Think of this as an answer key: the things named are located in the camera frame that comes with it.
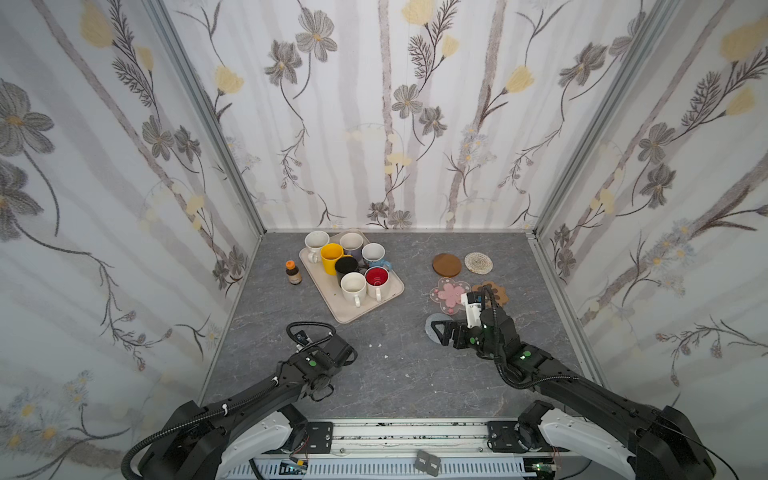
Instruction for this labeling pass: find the grey-blue woven round coaster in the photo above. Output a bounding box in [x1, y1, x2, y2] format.
[425, 313, 452, 345]

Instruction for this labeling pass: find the pink flower silicone coaster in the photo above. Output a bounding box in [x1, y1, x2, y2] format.
[429, 277, 471, 315]

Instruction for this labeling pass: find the cork paw print coaster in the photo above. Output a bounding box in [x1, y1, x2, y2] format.
[472, 281, 509, 306]

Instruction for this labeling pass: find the beige plastic tray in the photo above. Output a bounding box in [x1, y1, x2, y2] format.
[299, 230, 405, 324]

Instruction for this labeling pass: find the dark brown round wooden coaster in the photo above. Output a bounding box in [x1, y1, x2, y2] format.
[432, 253, 462, 278]

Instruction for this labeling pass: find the multicolour woven round coaster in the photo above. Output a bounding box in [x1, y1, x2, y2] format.
[464, 252, 493, 275]

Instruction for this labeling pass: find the plain white mug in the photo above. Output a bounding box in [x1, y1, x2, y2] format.
[340, 273, 367, 308]

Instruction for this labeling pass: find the white mug red interior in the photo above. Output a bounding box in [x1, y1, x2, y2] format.
[364, 267, 390, 302]

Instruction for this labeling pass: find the blue floral mug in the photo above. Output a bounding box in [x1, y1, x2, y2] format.
[361, 242, 392, 271]

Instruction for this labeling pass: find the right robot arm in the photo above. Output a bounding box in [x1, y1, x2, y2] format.
[425, 307, 716, 479]

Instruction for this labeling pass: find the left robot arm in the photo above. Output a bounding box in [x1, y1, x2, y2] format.
[120, 334, 358, 479]

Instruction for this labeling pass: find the black cup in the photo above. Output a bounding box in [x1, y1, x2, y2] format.
[334, 255, 359, 283]

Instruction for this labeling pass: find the yellow cup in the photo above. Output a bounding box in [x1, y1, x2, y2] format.
[320, 242, 345, 276]

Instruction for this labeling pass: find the lavender white cup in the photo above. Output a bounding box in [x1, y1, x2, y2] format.
[339, 232, 365, 261]

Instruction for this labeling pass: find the brown bottle orange cap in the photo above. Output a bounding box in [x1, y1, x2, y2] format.
[285, 260, 302, 285]

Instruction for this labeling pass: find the white speckled mug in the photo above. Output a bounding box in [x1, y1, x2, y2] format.
[304, 230, 330, 263]

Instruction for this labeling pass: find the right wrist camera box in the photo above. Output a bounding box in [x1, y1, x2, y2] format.
[461, 291, 485, 328]

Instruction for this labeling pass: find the aluminium frame rail base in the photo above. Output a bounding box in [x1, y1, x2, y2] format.
[216, 414, 613, 479]

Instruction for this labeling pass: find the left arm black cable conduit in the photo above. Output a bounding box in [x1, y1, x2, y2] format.
[121, 320, 337, 480]

